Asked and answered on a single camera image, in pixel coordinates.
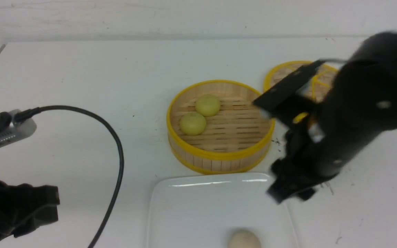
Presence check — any yellow bamboo steamer basket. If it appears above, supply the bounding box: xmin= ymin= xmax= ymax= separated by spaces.
xmin=166 ymin=80 xmax=275 ymax=175

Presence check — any yellow bamboo steamer lid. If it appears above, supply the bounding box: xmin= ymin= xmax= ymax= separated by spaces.
xmin=263 ymin=61 xmax=337 ymax=102

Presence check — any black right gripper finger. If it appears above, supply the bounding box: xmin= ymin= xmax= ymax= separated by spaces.
xmin=266 ymin=179 xmax=317 ymax=204

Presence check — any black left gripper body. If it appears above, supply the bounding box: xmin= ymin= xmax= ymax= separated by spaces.
xmin=0 ymin=180 xmax=60 ymax=241

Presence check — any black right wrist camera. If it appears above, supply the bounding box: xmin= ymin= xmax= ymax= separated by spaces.
xmin=252 ymin=60 xmax=325 ymax=129

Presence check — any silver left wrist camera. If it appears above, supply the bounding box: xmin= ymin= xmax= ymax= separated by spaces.
xmin=0 ymin=109 xmax=37 ymax=148

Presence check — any white rectangular plate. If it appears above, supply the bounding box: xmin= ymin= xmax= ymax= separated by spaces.
xmin=146 ymin=173 xmax=301 ymax=248

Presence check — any yellow steamed bun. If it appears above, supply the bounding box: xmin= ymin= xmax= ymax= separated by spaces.
xmin=180 ymin=112 xmax=207 ymax=136
xmin=195 ymin=94 xmax=221 ymax=117

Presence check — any black camera cable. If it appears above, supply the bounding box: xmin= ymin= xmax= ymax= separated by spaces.
xmin=14 ymin=105 xmax=124 ymax=248

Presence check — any white steamed bun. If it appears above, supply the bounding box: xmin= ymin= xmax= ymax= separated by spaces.
xmin=227 ymin=229 xmax=262 ymax=248

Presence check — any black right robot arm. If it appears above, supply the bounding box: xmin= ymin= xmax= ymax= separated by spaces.
xmin=253 ymin=32 xmax=397 ymax=204

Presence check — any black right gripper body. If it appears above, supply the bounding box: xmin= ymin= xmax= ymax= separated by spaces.
xmin=271 ymin=121 xmax=338 ymax=188

